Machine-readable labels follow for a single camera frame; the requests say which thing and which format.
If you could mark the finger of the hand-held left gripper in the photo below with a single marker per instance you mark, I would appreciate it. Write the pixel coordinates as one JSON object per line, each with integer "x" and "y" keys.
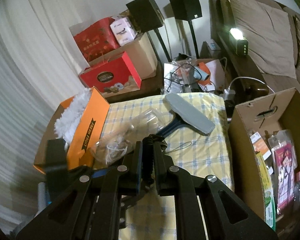
{"x": 55, "y": 155}

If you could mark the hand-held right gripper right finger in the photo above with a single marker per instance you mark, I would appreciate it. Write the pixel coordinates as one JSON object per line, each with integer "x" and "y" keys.
{"x": 157, "y": 165}

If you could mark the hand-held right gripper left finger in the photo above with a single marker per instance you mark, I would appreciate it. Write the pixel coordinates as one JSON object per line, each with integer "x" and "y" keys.
{"x": 139, "y": 165}

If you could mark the orange cardboard box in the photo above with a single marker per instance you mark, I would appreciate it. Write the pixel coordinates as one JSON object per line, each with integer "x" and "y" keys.
{"x": 90, "y": 135}

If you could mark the clear plastic packaging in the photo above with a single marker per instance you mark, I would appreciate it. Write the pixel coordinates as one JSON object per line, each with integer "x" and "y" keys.
{"x": 140, "y": 122}

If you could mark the white fluffy duster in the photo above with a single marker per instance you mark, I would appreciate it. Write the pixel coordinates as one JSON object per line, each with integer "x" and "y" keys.
{"x": 70, "y": 115}

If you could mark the blue window wiper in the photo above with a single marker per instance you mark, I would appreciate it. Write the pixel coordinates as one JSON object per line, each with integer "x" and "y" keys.
{"x": 187, "y": 115}

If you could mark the yellow blue checked tablecloth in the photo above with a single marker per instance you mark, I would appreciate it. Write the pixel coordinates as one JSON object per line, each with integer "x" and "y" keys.
{"x": 202, "y": 160}

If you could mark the white curtain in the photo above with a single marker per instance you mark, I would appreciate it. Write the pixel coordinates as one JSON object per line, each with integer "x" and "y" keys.
{"x": 20, "y": 80}

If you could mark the red gift box with window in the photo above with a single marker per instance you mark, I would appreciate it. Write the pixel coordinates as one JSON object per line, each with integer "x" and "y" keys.
{"x": 125, "y": 67}

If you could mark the light blue hair dryer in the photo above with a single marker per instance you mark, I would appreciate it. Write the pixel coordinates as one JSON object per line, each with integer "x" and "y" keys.
{"x": 202, "y": 75}

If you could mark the orange packet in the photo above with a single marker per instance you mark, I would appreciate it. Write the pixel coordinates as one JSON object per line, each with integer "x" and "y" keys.
{"x": 258, "y": 142}

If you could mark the green yellow packet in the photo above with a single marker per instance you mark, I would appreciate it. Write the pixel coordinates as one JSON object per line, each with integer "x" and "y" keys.
{"x": 265, "y": 180}

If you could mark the plain brown cardboard box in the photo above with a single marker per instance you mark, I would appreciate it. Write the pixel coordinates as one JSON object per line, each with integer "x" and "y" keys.
{"x": 142, "y": 55}

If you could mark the red paper gift bag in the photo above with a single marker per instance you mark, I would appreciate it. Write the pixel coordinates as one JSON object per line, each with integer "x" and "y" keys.
{"x": 95, "y": 40}

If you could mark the pink packaged item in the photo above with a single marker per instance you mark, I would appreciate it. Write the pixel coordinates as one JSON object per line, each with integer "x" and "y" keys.
{"x": 285, "y": 170}

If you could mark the dark brown sofa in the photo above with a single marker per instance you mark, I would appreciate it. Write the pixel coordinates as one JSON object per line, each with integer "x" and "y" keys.
{"x": 242, "y": 67}

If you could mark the small white box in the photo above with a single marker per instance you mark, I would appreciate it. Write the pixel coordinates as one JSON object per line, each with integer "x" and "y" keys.
{"x": 213, "y": 47}

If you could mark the white tissue packet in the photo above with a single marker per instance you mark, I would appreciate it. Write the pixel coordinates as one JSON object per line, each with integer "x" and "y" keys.
{"x": 122, "y": 31}

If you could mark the clear bottle with red cap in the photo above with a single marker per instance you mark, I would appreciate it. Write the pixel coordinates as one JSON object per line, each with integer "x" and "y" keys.
{"x": 299, "y": 180}

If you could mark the lit power station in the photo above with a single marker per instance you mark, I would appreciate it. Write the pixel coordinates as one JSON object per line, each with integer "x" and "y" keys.
{"x": 240, "y": 46}

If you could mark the black speaker on stand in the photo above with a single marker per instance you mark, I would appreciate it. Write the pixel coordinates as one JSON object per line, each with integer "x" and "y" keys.
{"x": 142, "y": 12}
{"x": 183, "y": 3}

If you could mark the large beige cushion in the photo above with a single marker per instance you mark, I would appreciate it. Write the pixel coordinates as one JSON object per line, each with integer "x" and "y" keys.
{"x": 262, "y": 30}

